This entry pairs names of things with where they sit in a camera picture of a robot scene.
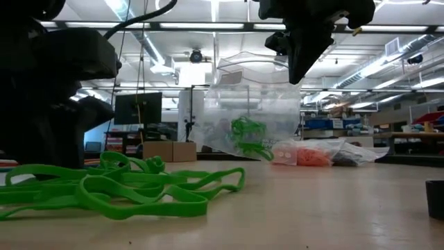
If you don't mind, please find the orange rubber bands bunch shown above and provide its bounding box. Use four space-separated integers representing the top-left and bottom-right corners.
296 148 332 167

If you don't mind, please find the black beam with light strips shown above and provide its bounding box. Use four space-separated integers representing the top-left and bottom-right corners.
37 19 444 35

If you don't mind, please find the black object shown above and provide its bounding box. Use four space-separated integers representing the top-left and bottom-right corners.
425 180 444 220

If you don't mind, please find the green rubber bands bunch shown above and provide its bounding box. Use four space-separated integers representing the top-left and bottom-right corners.
230 116 275 163

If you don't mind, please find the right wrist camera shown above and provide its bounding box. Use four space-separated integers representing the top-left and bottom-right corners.
264 30 291 57

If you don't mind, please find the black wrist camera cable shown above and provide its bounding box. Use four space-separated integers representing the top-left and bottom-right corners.
103 0 178 40

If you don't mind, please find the red object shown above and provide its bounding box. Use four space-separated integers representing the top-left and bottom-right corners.
412 110 444 125

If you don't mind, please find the black rubber bands bunch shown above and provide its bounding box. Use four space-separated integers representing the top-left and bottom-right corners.
332 154 361 167

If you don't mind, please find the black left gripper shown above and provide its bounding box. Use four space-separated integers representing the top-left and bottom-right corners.
0 67 116 170

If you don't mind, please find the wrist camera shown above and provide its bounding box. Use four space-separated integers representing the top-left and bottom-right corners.
33 27 122 81
264 30 291 57

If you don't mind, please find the thin black rig frame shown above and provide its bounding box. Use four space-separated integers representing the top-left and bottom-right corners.
189 84 212 143

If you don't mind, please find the green rubber bands pile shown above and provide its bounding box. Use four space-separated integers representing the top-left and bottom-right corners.
0 151 246 222

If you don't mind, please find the clear plastic zip bag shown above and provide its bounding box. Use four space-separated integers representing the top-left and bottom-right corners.
331 140 391 167
271 138 346 167
189 51 302 163

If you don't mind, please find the black computer monitor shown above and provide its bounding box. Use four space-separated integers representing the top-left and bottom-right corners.
114 92 163 125

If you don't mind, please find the wooden workbench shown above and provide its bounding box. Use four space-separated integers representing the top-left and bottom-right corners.
373 131 444 156

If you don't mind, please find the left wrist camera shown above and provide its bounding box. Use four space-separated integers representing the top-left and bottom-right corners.
33 27 122 81

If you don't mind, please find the round black ceiling camera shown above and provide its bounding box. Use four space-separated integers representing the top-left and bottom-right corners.
189 48 205 65

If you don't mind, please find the brown cardboard box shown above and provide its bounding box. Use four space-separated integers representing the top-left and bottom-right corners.
142 140 198 163

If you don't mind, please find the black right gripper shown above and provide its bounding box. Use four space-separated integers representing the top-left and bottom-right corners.
258 0 377 86

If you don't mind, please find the black hanging cable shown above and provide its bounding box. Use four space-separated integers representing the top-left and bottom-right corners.
105 0 132 135

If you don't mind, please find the blue storage bin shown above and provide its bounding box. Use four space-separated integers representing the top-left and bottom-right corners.
305 118 361 130

